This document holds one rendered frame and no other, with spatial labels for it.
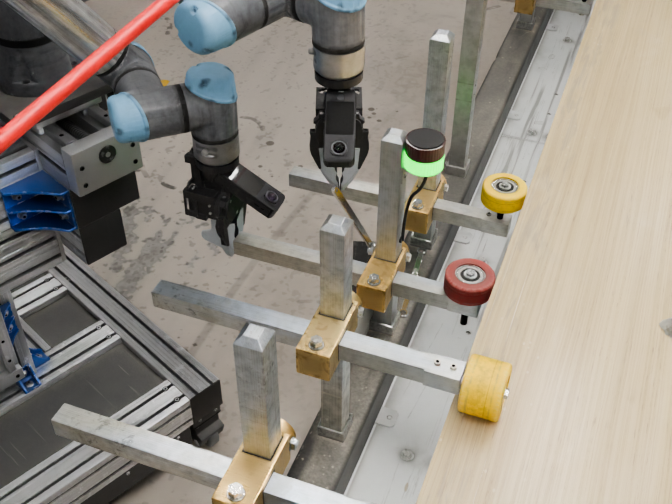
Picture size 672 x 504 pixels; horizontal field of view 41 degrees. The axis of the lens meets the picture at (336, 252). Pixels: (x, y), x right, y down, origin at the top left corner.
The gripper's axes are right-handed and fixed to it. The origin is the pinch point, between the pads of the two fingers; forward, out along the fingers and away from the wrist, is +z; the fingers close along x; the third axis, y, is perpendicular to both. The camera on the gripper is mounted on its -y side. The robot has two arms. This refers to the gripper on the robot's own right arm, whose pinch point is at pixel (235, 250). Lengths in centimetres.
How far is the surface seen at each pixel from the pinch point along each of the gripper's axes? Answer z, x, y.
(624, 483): -9, 31, -69
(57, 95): -82, 77, -33
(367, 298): -2.4, 5.1, -26.4
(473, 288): -8.9, 3.3, -42.9
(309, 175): -1.0, -24.4, -4.3
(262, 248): -3.7, 1.5, -6.1
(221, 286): 83, -68, 42
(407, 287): -3.8, 1.6, -32.0
